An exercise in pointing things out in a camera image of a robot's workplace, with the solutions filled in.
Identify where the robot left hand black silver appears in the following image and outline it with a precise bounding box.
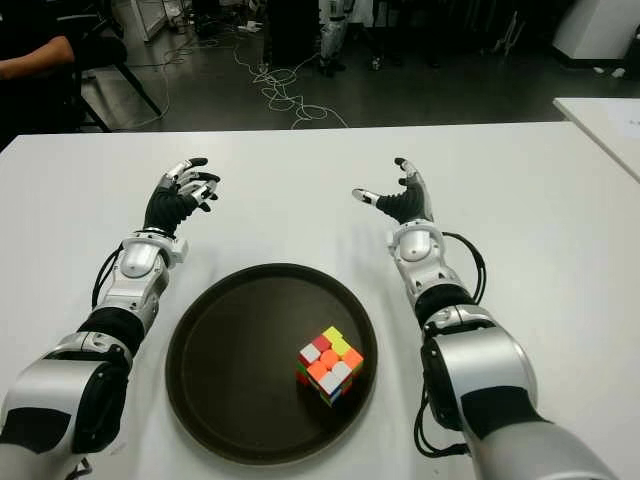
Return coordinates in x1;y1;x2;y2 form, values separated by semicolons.
143;157;222;239

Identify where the round dark brown plate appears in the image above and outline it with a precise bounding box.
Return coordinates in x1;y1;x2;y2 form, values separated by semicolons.
165;263;379;464

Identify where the white side table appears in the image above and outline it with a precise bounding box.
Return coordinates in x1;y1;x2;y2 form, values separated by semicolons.
552;97;640;184

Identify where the person's bare forearm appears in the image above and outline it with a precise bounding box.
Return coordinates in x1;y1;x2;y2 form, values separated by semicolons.
0;35;76;81

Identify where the tangled white floor cable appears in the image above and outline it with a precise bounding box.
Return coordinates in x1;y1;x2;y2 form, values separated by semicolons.
234;34;351;130

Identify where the multicoloured Rubik's cube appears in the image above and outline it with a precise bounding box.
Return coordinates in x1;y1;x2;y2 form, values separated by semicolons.
296;325;365;409

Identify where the tall black cabinet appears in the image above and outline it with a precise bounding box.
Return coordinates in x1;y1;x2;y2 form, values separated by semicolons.
264;0;321;69

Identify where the white board panel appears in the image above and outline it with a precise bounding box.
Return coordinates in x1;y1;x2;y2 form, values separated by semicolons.
112;0;169;44

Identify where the black left arm cable bundle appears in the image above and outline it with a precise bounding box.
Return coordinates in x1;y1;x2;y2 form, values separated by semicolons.
91;248;125;311

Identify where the black metal chair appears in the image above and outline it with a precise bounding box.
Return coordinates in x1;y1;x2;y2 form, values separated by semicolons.
64;9;164;134

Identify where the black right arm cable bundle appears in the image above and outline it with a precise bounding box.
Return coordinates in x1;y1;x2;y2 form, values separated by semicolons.
412;230;489;457

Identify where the seated person in black shirt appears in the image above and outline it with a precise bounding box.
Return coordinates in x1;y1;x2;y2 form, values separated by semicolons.
0;0;79;139

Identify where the robot right hand black silver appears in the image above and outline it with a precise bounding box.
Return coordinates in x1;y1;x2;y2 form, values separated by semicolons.
352;157;435;226

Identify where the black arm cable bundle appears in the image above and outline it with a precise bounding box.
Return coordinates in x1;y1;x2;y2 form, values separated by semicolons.
412;230;489;457
91;248;125;311

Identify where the white cabinet with black base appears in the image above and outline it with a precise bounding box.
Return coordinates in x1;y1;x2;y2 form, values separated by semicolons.
552;0;640;64

